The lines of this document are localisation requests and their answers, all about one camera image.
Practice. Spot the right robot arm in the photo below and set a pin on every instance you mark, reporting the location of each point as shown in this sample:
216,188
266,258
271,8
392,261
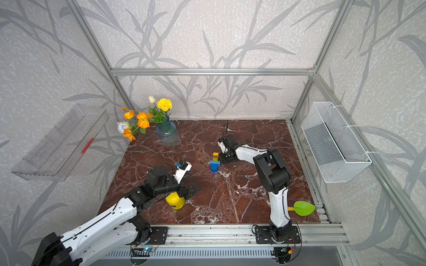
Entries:
275,177

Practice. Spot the aluminium front rail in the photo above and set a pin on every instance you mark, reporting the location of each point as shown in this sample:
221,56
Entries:
316,234

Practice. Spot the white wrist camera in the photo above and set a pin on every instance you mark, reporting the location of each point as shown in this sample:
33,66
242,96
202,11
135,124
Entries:
222,146
182,168

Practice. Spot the blue glass vase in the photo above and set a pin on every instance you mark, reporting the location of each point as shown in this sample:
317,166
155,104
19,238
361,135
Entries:
167,133

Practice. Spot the dark blue small lego brick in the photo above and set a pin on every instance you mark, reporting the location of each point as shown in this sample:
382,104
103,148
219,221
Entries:
214,168

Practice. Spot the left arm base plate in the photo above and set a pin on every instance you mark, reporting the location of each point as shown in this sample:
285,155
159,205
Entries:
156,235

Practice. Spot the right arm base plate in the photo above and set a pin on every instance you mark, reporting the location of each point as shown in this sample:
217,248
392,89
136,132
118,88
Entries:
264,236

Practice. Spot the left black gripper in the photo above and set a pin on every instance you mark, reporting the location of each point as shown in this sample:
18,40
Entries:
186,193

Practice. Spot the white wire basket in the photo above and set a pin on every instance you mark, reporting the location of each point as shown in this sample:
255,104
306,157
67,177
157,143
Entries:
338,152

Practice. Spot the clear plastic wall shelf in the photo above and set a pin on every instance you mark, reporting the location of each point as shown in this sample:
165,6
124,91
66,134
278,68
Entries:
57,154

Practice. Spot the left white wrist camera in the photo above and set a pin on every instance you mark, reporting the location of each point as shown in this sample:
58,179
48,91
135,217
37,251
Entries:
182,168

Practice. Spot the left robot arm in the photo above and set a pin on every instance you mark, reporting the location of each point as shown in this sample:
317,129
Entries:
119,225

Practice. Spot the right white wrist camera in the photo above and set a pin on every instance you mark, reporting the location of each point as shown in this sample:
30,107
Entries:
222,146

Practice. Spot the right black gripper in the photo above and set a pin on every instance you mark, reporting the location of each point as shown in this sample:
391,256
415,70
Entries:
222,159

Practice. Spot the light blue long lego brick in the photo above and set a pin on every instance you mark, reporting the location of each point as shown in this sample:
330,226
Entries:
217,163

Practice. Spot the artificial flower bouquet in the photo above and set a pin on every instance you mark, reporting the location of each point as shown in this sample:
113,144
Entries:
139,123

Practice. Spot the red marker pen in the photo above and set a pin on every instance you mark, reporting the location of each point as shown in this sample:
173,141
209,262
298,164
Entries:
87,146

